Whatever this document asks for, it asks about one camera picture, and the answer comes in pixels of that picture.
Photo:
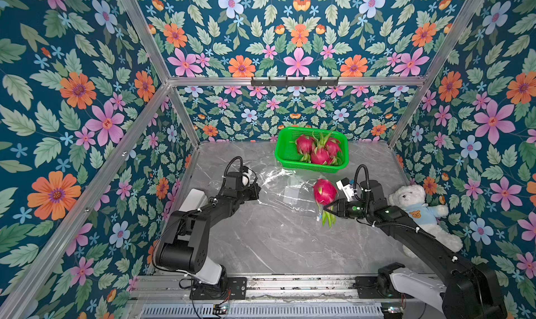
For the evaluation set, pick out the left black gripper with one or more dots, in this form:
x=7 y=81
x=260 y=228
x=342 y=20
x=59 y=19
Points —
x=253 y=193

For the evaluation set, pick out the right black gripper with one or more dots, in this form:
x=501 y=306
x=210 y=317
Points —
x=340 y=209

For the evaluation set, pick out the pink dragon fruit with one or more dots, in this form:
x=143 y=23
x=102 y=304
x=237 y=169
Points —
x=333 y=147
x=305 y=144
x=325 y=193
x=320 y=156

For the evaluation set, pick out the clear zip-top bag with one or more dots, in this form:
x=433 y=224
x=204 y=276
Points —
x=299 y=191
x=272 y=179

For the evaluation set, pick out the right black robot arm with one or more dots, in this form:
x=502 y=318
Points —
x=462 y=290

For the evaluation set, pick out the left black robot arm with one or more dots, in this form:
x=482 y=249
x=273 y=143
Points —
x=183 y=246

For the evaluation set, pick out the green plastic basket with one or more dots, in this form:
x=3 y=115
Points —
x=286 y=151

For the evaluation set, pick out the white teddy bear blue shirt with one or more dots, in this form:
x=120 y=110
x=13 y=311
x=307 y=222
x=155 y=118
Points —
x=412 y=200

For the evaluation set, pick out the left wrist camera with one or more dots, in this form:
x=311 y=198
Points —
x=248 y=176

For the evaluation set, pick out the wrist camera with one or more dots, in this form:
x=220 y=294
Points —
x=346 y=186
x=248 y=176

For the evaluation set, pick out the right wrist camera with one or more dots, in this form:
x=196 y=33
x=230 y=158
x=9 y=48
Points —
x=346 y=186

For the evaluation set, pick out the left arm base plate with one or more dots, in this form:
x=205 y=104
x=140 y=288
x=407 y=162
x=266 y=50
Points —
x=230 y=288

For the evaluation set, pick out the black hook rail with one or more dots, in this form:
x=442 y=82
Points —
x=280 y=82

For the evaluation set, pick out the aluminium front rail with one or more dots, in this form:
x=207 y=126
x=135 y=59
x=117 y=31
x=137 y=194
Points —
x=271 y=296

